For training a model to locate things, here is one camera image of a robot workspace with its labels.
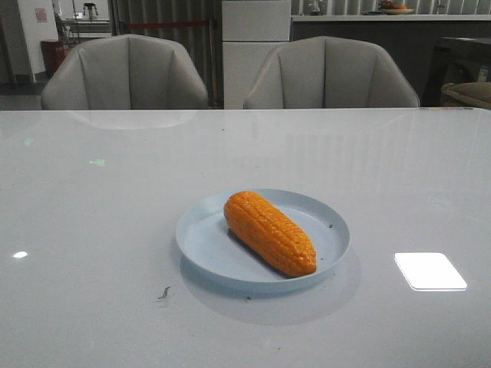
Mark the tan cushion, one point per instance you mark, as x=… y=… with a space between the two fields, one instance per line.
x=471 y=94

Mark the red fire cabinet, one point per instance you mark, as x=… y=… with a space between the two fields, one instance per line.
x=54 y=52

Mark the red barrier belt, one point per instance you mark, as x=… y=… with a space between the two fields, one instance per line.
x=159 y=25

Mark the orange corn cob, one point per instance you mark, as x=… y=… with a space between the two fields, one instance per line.
x=271 y=234

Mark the right beige upholstered chair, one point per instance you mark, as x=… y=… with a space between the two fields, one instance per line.
x=329 y=72

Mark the fruit bowl on counter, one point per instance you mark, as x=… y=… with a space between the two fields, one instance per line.
x=392 y=8

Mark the white cabinet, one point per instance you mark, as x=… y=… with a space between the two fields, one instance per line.
x=250 y=30

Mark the dark side table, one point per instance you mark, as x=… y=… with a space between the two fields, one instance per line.
x=456 y=60

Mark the beige upholstered chair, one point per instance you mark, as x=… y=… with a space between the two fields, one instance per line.
x=126 y=72
x=329 y=72

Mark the long grey counter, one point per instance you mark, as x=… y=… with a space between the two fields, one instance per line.
x=409 y=39

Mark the left beige upholstered chair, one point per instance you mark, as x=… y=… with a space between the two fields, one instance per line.
x=126 y=72

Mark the light blue round plate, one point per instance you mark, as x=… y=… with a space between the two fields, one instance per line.
x=213 y=250

